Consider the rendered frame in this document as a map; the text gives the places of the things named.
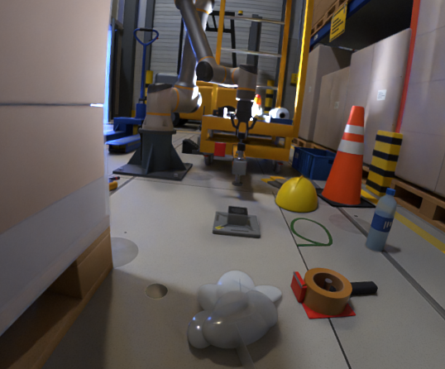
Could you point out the grey roller door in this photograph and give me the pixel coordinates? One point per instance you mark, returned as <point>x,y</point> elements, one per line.
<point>165,34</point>

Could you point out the large wrapped cardboard load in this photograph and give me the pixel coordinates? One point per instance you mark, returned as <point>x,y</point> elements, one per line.
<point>34,134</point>

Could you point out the blue plastic crate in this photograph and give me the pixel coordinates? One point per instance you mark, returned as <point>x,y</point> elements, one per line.
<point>312,163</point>

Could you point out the yellow sign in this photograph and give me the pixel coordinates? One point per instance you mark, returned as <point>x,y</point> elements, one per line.
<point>338,23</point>

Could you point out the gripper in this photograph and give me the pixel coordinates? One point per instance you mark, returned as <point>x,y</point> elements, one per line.
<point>244,107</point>

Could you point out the red brown tape dispenser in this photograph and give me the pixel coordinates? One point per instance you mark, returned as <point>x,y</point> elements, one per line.
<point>328,293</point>

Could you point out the yellow hard hat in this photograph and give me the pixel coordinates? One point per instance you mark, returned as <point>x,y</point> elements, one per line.
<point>296,195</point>

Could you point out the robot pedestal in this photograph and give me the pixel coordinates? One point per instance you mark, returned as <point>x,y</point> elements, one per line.
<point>156,153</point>

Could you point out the grey load-spreading pad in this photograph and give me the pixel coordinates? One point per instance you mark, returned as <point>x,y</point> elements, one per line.
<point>237,226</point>

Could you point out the blue pallet jack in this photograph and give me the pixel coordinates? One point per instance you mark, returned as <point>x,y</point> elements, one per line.
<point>126,128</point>

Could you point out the red white spray bottle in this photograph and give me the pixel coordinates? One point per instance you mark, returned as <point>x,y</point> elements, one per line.
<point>257,103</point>

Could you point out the yellow work platform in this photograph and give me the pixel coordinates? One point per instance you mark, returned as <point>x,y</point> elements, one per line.
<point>263,130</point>

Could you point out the black yellow striped post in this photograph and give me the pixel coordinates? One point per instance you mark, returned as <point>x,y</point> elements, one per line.
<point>384,161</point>

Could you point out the black wheel chock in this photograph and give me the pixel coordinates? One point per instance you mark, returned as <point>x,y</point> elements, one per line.
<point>190,146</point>

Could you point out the large cardboard box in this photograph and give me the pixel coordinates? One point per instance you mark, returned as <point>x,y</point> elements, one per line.
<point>328,100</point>
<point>437,96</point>
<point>385,96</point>

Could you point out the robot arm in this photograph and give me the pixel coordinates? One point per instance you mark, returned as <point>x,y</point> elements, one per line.
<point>188,46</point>

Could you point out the white roll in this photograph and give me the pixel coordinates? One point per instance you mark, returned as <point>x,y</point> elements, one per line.
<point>280,113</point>

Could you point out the blue water bottle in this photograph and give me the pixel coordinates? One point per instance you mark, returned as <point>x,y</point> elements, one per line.
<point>380,226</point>

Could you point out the blue orange pallet racking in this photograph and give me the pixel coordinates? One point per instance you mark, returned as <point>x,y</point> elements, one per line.
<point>408,57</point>

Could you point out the wooden pallet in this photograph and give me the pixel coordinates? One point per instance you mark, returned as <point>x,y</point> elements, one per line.
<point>72,299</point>
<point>429,207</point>

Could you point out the crumpled clear plastic wrap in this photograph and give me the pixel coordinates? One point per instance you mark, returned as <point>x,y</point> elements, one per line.
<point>234,311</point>

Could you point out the orange white traffic cone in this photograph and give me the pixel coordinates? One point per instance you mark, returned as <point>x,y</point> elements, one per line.
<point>348,165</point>

